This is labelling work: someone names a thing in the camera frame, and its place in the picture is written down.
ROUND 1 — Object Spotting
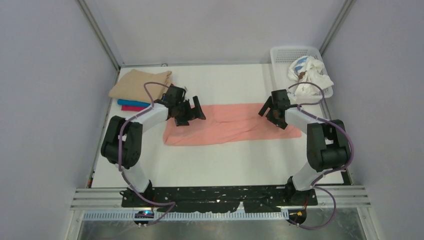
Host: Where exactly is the salmon pink t-shirt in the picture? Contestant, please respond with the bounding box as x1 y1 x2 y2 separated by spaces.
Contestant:
162 103 302 147

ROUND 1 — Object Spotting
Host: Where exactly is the white crumpled t-shirt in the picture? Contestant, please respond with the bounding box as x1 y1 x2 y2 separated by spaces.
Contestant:
287 55 334 96

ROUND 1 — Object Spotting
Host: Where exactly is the magenta folded t-shirt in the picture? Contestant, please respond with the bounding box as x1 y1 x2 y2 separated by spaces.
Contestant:
121 105 146 112

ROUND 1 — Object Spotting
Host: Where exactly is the beige folded t-shirt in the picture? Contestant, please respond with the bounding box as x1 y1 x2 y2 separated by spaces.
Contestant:
108 69 173 103

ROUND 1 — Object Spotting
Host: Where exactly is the white plastic basket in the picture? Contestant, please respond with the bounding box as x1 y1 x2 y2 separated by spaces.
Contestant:
270 46 333 102

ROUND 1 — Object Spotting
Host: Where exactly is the white slotted cable duct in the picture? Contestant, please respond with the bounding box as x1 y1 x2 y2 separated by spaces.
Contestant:
82 209 289 221

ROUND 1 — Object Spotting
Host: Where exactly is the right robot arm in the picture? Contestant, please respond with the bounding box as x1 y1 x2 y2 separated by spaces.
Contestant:
258 89 352 201

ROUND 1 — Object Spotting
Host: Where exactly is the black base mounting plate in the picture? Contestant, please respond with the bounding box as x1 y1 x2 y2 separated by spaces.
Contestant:
142 185 318 214

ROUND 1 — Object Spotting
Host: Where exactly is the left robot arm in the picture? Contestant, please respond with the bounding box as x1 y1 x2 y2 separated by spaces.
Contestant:
100 85 206 200

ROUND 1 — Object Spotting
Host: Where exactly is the blue folded t-shirt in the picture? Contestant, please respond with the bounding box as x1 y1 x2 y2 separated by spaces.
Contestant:
117 99 150 107

